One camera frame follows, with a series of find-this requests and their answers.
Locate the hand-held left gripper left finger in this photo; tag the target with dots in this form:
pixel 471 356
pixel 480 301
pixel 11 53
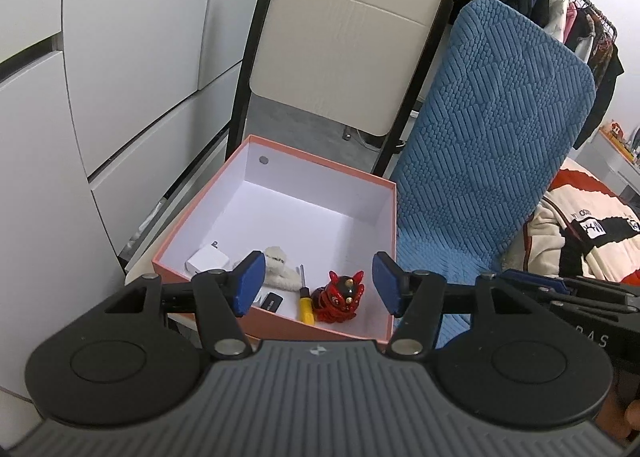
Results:
pixel 250 282

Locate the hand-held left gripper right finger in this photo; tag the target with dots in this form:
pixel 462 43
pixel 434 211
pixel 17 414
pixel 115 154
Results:
pixel 385 282

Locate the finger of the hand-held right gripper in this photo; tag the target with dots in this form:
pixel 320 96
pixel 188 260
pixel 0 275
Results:
pixel 535 278
pixel 600 306

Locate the small black flash drive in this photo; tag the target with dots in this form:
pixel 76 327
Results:
pixel 271 302

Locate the red lion figurine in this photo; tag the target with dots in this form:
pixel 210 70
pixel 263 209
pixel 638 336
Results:
pixel 337 297

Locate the white charger plug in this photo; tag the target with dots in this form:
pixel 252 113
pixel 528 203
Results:
pixel 205 259

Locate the orange cardboard box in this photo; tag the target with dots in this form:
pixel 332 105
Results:
pixel 310 217

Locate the person's right hand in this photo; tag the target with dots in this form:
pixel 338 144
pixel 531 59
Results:
pixel 625 419

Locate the cream red black blanket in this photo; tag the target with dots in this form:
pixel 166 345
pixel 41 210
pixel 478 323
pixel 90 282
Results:
pixel 590 227

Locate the white side table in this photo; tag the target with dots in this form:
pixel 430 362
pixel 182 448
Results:
pixel 612 167

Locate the blue quilted chair cover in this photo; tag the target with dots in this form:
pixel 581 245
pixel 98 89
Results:
pixel 490 137

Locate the metal floor fitting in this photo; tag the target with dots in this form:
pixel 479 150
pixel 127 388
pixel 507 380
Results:
pixel 346 133

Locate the small colourful toys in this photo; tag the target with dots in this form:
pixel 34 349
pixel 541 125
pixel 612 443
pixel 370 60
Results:
pixel 617 134

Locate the beige folding chair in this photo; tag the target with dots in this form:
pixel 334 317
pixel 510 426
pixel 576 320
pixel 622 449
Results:
pixel 340 47

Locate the white cabinet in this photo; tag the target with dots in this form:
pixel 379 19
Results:
pixel 100 87

